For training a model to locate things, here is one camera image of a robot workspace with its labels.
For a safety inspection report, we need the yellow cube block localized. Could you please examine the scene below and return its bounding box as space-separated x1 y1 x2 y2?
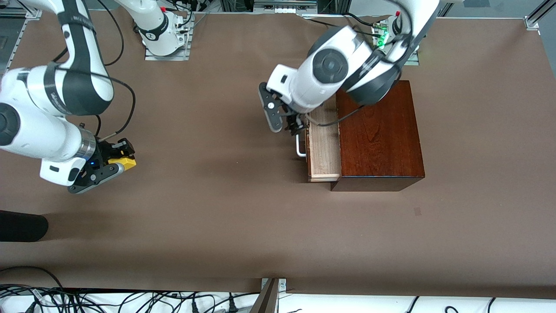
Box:
107 156 137 173

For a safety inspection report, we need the wooden drawer with white handle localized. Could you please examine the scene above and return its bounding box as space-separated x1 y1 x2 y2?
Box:
296 97 342 183

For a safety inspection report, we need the dark brown wooden cabinet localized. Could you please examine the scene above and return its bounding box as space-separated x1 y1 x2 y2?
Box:
330 80 426 192

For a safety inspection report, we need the brown paper table cover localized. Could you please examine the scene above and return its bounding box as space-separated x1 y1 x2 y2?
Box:
0 9 556 300

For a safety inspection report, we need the black cylindrical object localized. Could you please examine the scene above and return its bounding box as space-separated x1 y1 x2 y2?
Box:
0 210 49 243

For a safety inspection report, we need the silver power strip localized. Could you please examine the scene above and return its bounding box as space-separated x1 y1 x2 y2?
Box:
253 0 318 14

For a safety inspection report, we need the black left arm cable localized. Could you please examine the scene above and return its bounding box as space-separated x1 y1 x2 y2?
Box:
310 26 414 128

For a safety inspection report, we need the black cable with metal plug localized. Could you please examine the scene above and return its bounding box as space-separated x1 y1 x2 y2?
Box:
85 73 137 140

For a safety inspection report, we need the black base cable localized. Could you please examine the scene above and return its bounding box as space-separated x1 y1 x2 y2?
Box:
345 12 383 28
310 19 344 31

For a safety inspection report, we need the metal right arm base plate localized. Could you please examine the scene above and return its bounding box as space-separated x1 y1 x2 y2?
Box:
144 24 192 62

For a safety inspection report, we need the black looping cable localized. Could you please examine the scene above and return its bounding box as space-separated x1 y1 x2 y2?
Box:
52 0 125 67

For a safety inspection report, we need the black floor cable loop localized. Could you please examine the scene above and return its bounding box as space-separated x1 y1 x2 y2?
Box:
0 266 66 292

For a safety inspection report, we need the black cable with white label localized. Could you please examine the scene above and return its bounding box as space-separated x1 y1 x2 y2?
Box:
24 286 46 313

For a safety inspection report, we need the metal bracket with grey profile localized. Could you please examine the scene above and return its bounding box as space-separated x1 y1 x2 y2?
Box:
249 278 288 313

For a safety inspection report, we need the black power plug cable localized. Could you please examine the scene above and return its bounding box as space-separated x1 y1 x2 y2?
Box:
225 292 262 313
189 293 226 313

